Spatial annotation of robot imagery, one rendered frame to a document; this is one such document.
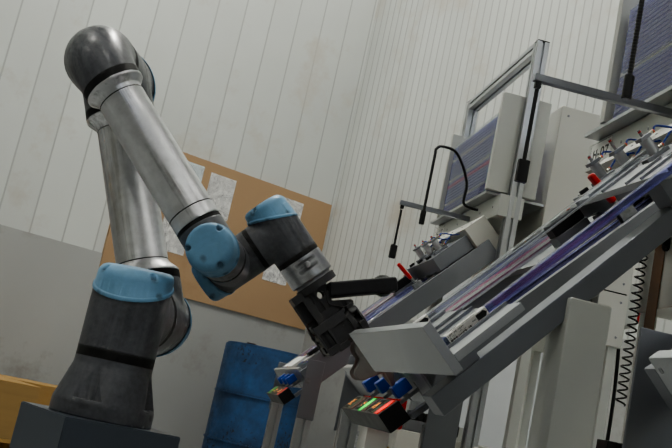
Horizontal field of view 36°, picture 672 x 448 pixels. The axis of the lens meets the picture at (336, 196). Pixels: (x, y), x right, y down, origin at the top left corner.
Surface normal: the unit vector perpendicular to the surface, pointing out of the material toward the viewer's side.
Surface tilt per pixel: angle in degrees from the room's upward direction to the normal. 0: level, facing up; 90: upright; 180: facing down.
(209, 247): 90
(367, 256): 90
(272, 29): 90
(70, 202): 90
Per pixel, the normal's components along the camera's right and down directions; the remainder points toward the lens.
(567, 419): 0.22, -0.15
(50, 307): 0.58, -0.04
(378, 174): -0.78, -0.29
